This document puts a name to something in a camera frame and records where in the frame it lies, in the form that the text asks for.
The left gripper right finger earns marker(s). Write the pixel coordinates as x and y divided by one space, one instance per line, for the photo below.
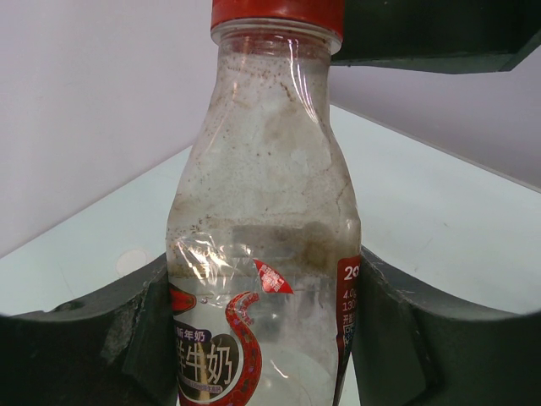
417 345

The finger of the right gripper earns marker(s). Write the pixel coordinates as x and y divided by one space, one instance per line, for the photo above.
440 36

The red bottle cap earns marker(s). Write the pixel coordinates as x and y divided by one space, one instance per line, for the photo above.
326 14

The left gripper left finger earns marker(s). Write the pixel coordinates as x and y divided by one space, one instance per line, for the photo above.
114 346

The milk bottle with red label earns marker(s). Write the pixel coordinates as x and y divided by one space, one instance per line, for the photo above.
263 237

